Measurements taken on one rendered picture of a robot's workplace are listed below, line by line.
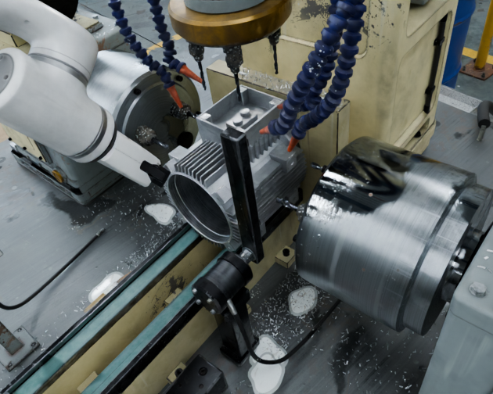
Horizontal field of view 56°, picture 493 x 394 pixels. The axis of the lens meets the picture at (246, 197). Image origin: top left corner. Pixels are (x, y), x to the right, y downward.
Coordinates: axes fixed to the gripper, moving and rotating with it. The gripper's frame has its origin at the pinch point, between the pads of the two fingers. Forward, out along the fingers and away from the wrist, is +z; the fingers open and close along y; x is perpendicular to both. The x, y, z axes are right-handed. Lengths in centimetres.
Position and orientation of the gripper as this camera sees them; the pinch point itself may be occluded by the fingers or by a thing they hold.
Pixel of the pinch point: (156, 174)
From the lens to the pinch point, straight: 80.5
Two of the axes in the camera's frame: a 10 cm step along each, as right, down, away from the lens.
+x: 4.8, -8.7, 0.8
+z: 4.1, 3.1, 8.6
